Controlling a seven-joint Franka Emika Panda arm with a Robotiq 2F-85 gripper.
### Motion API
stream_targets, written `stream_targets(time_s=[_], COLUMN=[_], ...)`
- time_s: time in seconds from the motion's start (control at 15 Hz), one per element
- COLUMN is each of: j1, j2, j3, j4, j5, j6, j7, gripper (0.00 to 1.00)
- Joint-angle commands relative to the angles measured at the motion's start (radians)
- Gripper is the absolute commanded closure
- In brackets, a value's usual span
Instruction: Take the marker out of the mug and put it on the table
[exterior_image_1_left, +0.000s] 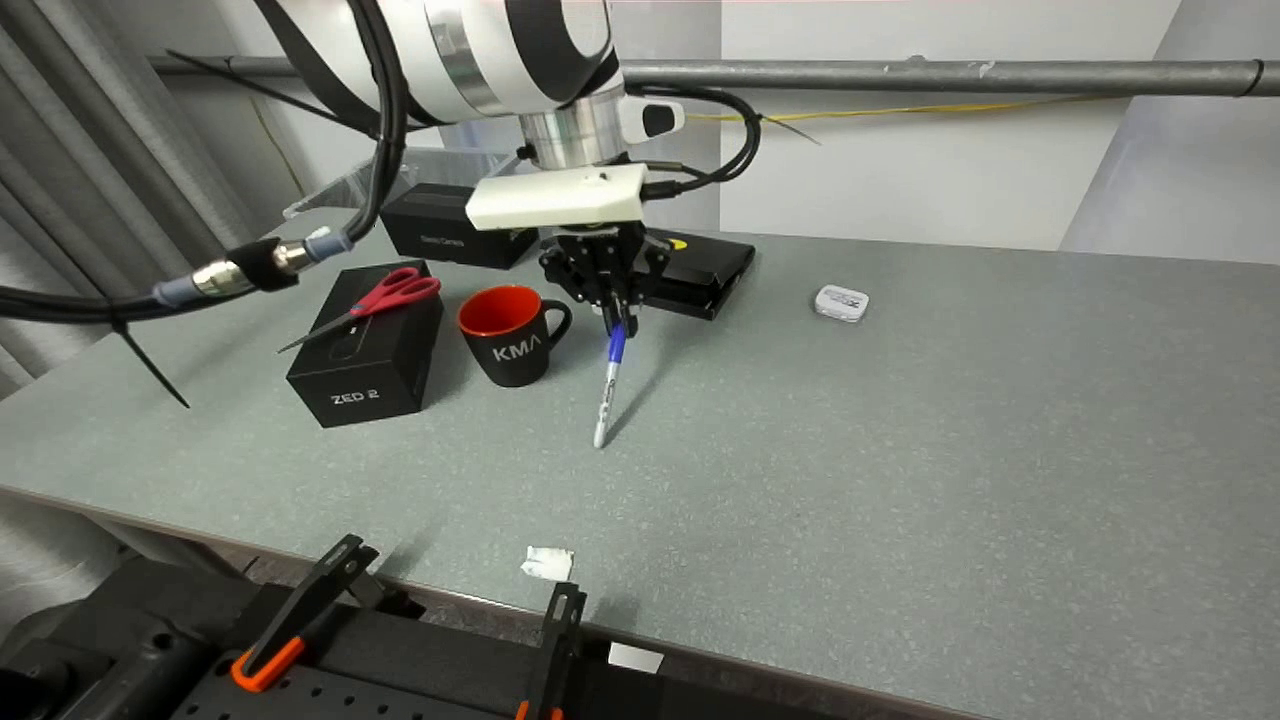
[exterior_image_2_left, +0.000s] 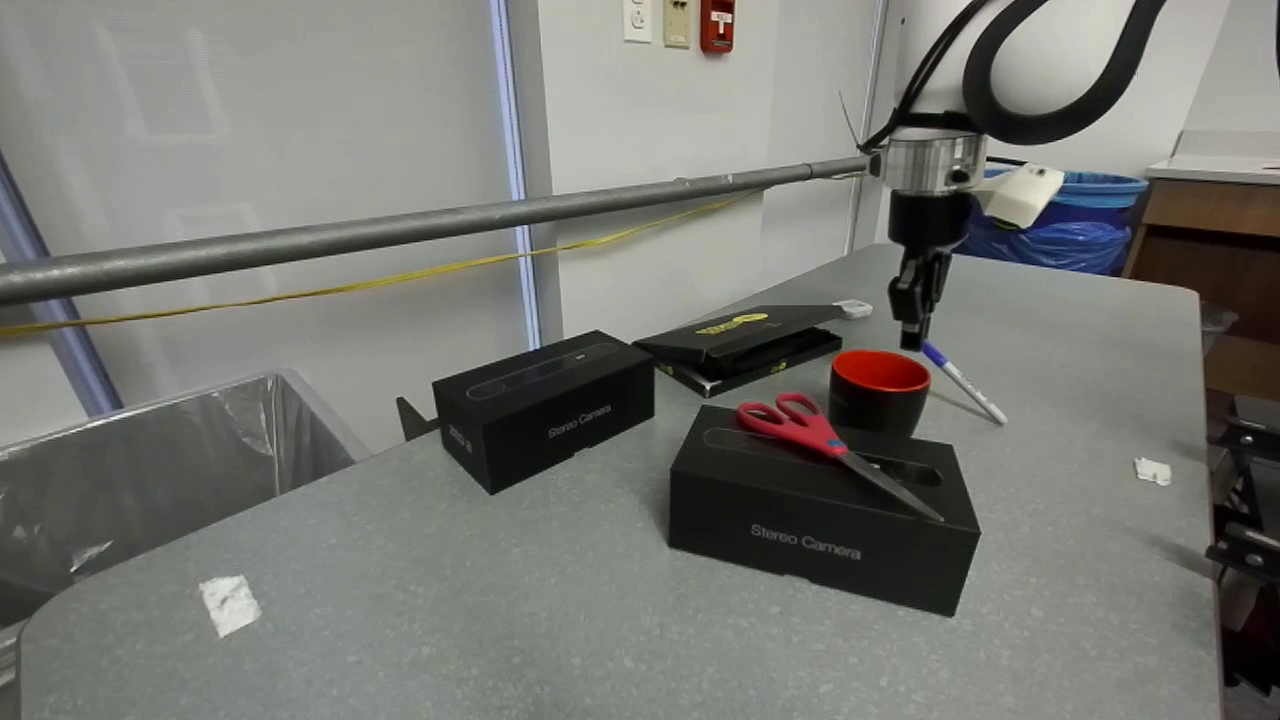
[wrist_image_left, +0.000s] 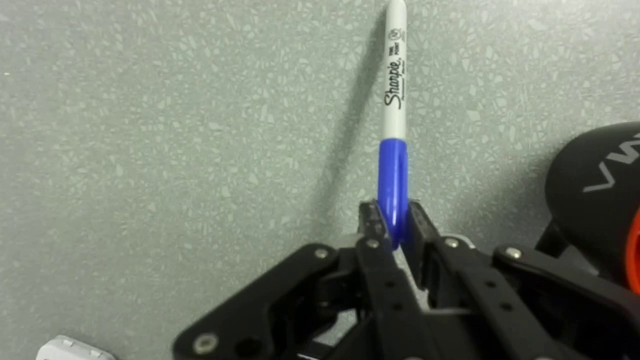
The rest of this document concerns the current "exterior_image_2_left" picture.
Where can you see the clear plastic bin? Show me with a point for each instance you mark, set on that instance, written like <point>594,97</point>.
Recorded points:
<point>144,482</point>

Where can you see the small white plastic object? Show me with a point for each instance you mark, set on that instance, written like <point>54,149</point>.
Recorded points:
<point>855,309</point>

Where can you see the black mug red inside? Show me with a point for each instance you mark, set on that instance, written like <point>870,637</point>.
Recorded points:
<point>879,397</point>

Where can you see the wooden desk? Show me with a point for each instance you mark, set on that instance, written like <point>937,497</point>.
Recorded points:
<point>1213,224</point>

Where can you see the blue and white marker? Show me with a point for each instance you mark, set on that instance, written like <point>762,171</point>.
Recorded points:
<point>960,387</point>

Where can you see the grey metal rail pipe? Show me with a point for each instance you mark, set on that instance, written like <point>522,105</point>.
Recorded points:
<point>402,230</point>

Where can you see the blue plastic bin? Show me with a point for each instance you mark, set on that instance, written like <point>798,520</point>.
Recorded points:
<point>1080,224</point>

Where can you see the white wall switch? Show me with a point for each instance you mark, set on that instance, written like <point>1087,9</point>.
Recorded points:
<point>639,19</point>

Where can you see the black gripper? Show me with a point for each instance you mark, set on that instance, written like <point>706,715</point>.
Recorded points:
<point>928,222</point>

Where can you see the black stereo camera box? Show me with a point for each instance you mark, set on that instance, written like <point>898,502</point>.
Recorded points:
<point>547,404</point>

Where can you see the beige wall plate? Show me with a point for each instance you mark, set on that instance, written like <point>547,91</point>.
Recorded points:
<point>677,21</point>

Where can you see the black box under scissors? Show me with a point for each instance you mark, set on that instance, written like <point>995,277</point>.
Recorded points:
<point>800,542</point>

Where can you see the blue vertical wall strip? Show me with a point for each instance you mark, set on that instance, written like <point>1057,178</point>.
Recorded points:
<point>518,163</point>

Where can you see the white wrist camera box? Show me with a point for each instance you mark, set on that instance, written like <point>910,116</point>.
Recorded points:
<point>1026,195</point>

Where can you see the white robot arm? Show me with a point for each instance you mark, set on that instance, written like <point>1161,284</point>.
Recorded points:
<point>933,80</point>

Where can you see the red fire alarm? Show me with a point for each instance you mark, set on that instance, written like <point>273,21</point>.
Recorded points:
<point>717,26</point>

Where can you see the flat black case yellow label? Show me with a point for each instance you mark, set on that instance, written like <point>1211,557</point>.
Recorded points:
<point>744,347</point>

